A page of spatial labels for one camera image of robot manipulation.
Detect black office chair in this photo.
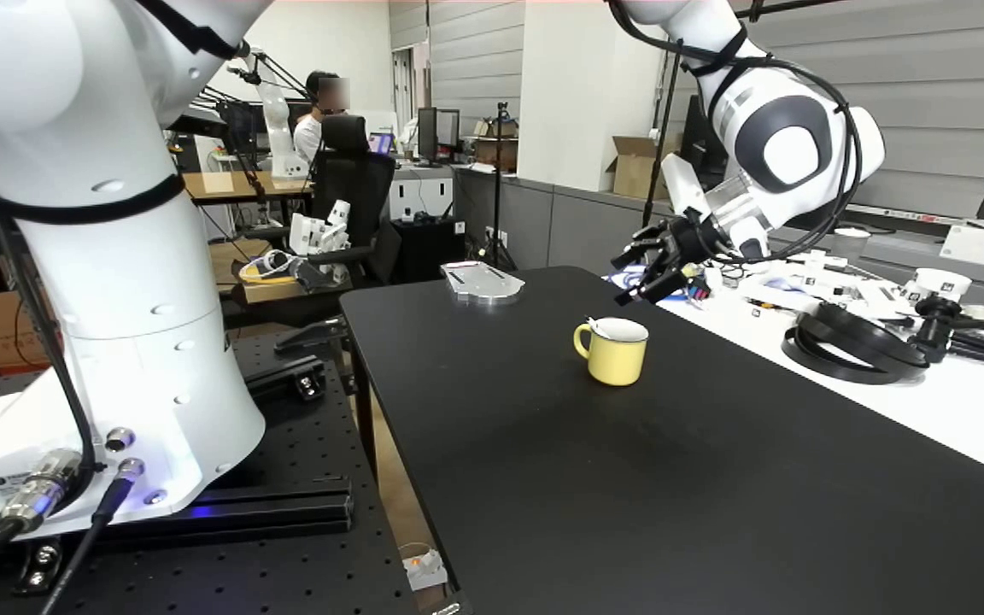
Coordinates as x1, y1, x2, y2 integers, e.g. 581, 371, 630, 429
303, 114, 408, 288

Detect white desk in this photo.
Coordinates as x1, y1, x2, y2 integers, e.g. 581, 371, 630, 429
672, 254, 984, 493

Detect person in white shirt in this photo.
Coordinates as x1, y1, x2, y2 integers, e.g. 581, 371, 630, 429
291, 68, 350, 164

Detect brown cardboard box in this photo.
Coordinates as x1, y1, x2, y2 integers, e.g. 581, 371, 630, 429
604, 132, 670, 205

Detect black perforated breadboard base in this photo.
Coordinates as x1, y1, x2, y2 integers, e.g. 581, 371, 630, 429
0, 334, 417, 615

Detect silver metal mounting plate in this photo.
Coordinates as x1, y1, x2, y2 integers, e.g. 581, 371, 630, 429
441, 256, 529, 306

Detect black coiled cable bundle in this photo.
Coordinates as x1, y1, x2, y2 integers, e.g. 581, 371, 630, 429
779, 296, 938, 385

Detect yellow enamel mug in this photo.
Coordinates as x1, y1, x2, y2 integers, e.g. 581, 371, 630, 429
572, 314, 656, 393

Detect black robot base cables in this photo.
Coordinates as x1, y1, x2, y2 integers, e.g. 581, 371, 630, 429
0, 450, 143, 615

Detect black camera tripod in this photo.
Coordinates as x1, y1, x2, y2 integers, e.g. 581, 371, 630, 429
474, 100, 522, 273

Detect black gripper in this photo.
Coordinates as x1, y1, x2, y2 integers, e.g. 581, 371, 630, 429
612, 208, 741, 306

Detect black aluminium rail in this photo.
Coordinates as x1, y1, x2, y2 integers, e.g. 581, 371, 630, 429
184, 486, 356, 539

